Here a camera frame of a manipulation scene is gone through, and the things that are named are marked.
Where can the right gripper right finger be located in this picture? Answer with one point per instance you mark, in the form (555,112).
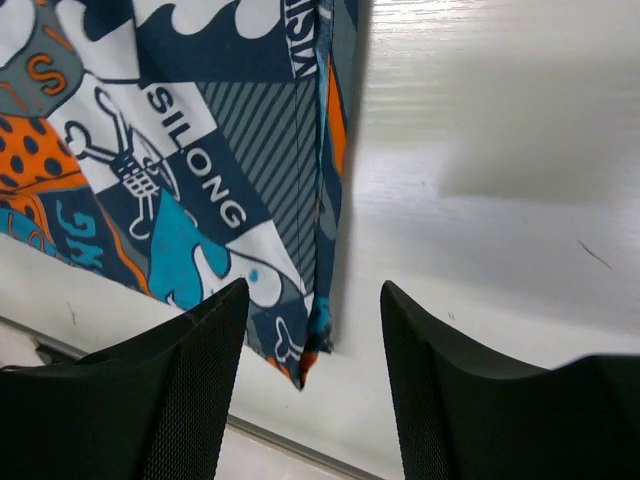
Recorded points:
(466,411)

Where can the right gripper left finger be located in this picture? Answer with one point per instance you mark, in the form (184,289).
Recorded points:
(152,407)

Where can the colourful patterned shorts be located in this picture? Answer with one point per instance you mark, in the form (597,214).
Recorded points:
(175,146)

